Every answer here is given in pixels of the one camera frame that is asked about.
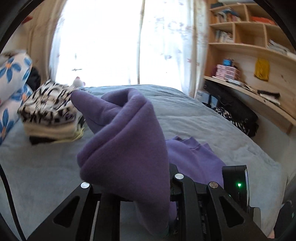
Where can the dark crumpled cloth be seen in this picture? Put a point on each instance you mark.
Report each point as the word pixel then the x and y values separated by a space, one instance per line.
pixel 34 78

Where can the pink drawer organizer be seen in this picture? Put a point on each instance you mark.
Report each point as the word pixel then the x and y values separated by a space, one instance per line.
pixel 225 71

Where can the row of books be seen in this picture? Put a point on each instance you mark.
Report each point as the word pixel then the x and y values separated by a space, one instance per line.
pixel 223 36
pixel 226 14

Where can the person's dark garment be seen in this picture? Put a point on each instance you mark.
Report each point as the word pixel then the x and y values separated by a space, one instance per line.
pixel 284 217

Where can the pale yellow folded cloth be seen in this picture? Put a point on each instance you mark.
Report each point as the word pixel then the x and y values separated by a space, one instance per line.
pixel 78 134

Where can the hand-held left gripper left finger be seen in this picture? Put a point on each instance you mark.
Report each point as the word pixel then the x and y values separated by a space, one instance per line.
pixel 108 208

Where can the black and white printed folded cloth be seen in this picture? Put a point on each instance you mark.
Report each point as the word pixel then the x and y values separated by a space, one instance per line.
pixel 46 102

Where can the wooden shelf unit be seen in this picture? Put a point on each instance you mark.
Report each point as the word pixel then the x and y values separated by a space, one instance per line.
pixel 245 60

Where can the cream folded cloth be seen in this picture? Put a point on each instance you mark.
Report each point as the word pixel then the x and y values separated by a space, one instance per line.
pixel 50 132

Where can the black and white patterned garment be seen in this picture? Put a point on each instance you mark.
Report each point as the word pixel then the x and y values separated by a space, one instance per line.
pixel 233 122

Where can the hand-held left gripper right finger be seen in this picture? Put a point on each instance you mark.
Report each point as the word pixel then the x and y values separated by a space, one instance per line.
pixel 187 204

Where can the stack of papers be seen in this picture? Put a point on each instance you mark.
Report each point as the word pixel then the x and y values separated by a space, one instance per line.
pixel 277 47

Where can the white cardboard box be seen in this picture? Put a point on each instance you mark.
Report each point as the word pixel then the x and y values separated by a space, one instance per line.
pixel 200 95

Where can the blue floral pillows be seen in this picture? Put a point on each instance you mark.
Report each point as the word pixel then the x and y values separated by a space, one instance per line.
pixel 13 69

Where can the purple zip hoodie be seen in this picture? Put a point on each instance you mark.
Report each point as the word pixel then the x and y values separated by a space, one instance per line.
pixel 129 139

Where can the orange folded cloth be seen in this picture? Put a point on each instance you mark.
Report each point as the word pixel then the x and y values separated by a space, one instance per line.
pixel 262 20

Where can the small blue box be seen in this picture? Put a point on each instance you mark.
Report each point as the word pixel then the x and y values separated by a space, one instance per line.
pixel 227 62

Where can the black flat device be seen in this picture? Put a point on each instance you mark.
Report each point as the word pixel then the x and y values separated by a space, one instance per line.
pixel 269 94

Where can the white plush toy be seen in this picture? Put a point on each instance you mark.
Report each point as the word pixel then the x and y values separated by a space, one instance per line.
pixel 78 82

